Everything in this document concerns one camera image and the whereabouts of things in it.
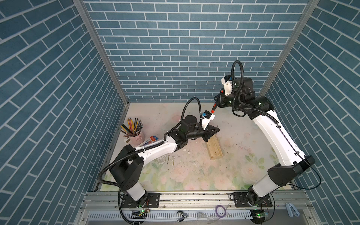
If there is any pink pencil cup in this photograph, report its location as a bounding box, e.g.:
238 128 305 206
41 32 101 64
130 131 145 146

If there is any wooden block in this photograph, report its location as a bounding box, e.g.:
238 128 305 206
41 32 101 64
206 135 223 160

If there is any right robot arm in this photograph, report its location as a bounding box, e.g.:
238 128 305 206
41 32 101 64
214 75 316 202

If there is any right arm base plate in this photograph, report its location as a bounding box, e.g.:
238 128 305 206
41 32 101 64
229 192 273 208

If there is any grey clamp tool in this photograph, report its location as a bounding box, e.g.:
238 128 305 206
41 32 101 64
286 202 300 218

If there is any red blue white box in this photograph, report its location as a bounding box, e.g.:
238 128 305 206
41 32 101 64
139 136 158 146

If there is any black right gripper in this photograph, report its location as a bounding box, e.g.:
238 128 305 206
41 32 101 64
213 94 242 112

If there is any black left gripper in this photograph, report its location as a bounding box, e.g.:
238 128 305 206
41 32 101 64
184 125 219 143

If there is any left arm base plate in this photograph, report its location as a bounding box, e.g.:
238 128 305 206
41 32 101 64
120 193 160 209

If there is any aluminium mounting rail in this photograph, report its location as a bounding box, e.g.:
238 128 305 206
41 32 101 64
75 190 321 225

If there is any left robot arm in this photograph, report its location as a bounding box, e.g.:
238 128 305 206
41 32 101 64
97 111 220 201

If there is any red-handled claw hammer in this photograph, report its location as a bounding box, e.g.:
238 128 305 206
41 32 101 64
211 102 218 114

